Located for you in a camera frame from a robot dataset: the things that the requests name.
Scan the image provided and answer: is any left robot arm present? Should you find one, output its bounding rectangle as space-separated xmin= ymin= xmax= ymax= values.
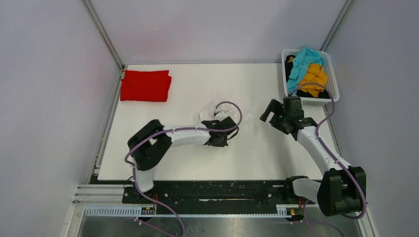
xmin=125 ymin=117 xmax=239 ymax=203

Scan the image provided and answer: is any black t-shirt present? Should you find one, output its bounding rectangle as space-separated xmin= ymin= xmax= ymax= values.
xmin=284 ymin=55 xmax=331 ymax=99

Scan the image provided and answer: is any white t-shirt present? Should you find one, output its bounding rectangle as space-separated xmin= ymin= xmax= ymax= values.
xmin=198 ymin=100 xmax=252 ymax=123

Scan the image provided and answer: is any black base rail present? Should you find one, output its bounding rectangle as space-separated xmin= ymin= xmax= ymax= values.
xmin=91 ymin=178 xmax=302 ymax=217

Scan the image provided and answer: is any teal t-shirt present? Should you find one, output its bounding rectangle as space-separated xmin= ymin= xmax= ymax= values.
xmin=287 ymin=47 xmax=325 ymax=92

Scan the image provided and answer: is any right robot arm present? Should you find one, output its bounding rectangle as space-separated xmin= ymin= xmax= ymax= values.
xmin=260 ymin=96 xmax=367 ymax=219

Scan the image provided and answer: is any folded red t-shirt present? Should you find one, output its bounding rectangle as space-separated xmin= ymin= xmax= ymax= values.
xmin=120 ymin=70 xmax=171 ymax=102

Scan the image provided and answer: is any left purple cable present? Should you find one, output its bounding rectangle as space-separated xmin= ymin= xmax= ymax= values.
xmin=124 ymin=100 xmax=244 ymax=237

